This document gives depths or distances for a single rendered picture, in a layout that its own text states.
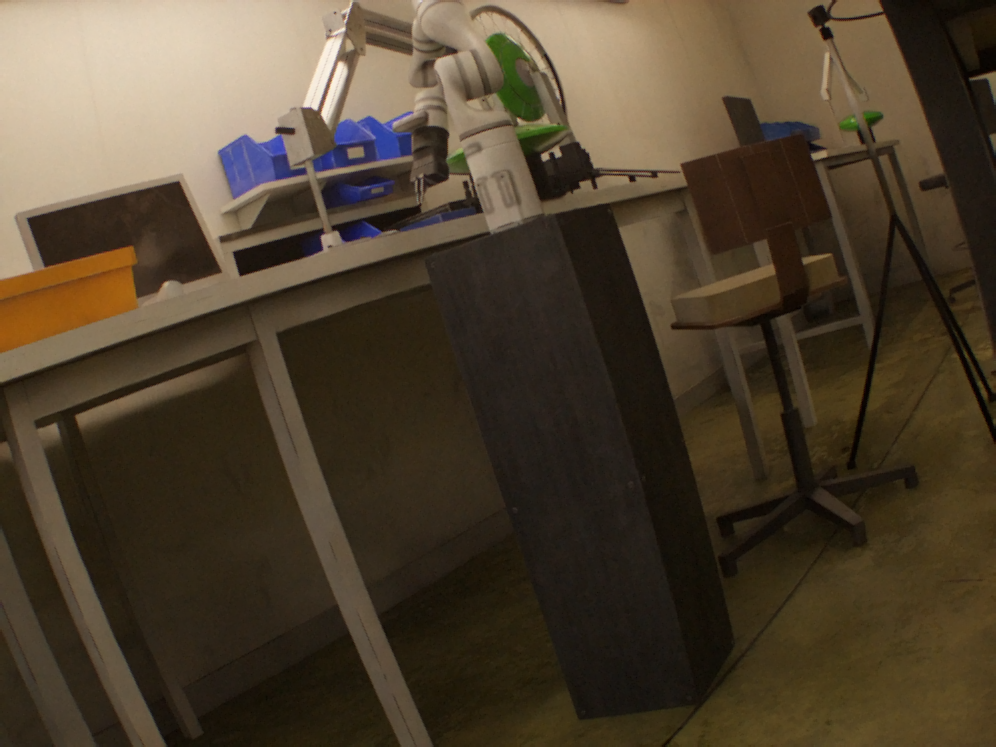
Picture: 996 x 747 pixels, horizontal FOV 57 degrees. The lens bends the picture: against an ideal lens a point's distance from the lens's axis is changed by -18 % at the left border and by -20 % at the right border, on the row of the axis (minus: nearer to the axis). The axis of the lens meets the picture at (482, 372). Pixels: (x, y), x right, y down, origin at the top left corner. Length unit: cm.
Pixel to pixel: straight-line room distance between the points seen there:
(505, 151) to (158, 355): 65
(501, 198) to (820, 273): 87
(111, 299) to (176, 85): 147
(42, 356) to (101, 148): 143
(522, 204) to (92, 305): 72
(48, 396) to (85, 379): 8
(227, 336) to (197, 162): 133
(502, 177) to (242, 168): 132
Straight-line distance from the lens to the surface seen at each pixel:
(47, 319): 154
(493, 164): 176
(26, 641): 141
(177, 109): 299
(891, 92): 675
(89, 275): 160
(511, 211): 175
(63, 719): 144
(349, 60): 218
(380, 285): 196
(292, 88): 333
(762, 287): 229
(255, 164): 291
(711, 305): 228
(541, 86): 316
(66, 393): 150
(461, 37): 189
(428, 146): 221
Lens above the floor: 78
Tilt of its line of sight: 4 degrees down
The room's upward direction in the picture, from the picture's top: 18 degrees counter-clockwise
